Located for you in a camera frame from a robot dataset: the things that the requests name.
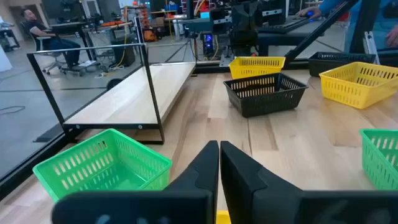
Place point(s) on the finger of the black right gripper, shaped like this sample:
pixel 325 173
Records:
pixel 253 40
pixel 238 40

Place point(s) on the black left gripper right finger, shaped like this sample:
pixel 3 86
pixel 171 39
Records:
pixel 264 199

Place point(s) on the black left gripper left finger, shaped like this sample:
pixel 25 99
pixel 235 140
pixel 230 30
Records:
pixel 186 199

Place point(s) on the yellow plastic basket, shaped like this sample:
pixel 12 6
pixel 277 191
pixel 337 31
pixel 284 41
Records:
pixel 357 90
pixel 224 217
pixel 256 70

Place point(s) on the black plastic basket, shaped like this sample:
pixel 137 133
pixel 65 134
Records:
pixel 339 63
pixel 264 99

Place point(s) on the green plastic basket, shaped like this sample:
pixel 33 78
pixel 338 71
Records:
pixel 102 165
pixel 381 158

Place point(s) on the black backlit keyboard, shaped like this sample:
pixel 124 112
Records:
pixel 280 26

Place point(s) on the computer tower with blue light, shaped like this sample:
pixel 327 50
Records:
pixel 208 43

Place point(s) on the blue lit computer mouse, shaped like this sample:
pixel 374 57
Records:
pixel 310 14

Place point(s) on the black side support strut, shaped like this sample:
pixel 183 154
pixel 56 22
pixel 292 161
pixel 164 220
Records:
pixel 320 31

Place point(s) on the person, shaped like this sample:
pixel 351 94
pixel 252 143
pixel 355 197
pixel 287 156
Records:
pixel 332 6
pixel 38 29

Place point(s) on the orange equipment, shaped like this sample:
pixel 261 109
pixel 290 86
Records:
pixel 150 35

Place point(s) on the black computer tower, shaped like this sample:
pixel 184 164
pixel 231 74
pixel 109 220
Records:
pixel 124 53

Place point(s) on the black round object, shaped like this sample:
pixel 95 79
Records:
pixel 114 84

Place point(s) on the black office desk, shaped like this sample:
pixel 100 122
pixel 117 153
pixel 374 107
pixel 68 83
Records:
pixel 66 28

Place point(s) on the black monitor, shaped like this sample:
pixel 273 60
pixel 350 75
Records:
pixel 62 9

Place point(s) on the grey office chair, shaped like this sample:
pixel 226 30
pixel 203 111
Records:
pixel 43 43

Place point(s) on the silver metal bracket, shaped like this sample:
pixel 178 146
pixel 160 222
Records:
pixel 370 46

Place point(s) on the wooden shelf with black frame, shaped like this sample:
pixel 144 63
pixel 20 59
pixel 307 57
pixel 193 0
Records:
pixel 130 93

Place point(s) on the black aluminium table frame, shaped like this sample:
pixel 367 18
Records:
pixel 18 177

